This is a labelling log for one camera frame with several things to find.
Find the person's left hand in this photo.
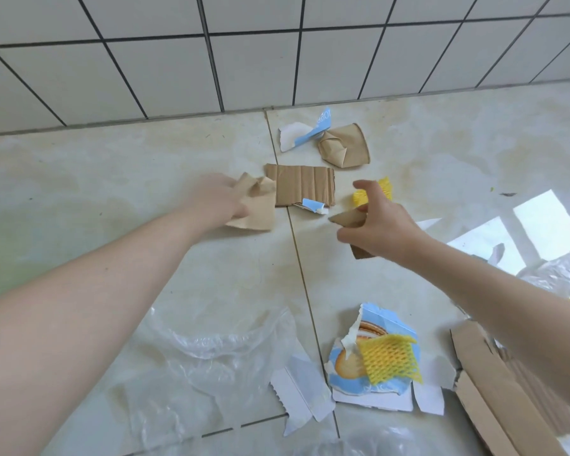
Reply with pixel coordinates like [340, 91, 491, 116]
[182, 174, 251, 230]

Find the person's right hand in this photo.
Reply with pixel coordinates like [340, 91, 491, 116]
[337, 180, 434, 267]

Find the torn brown cardboard scrap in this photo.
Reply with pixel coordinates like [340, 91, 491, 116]
[328, 207, 377, 261]

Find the person's left forearm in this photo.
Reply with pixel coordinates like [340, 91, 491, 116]
[0, 202, 206, 456]

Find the person's right forearm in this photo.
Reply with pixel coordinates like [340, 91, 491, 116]
[408, 231, 570, 405]

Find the small yellow foam net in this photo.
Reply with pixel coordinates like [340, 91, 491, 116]
[352, 176, 393, 207]

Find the small blue white paper scrap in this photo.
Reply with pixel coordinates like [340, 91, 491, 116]
[292, 198, 329, 215]

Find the corrugated brown cardboard piece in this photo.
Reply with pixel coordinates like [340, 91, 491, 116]
[264, 163, 336, 208]

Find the crushed brown paper cup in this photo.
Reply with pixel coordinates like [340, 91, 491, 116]
[317, 123, 371, 169]

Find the torn blue white carton piece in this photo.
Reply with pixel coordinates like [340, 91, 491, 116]
[278, 106, 332, 153]

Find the large yellow foam net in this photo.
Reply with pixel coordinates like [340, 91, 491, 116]
[356, 332, 424, 386]

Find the torn blue biscuit box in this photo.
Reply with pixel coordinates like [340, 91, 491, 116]
[323, 302, 457, 416]

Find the folded white paper piece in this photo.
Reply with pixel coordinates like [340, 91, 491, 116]
[269, 339, 336, 437]

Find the crumpled clear plastic bag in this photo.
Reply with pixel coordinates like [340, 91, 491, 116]
[517, 251, 570, 301]

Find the clear plastic sheet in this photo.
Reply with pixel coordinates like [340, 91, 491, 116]
[308, 422, 459, 456]

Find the flattened brown cardboard box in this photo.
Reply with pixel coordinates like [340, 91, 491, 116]
[450, 320, 570, 456]

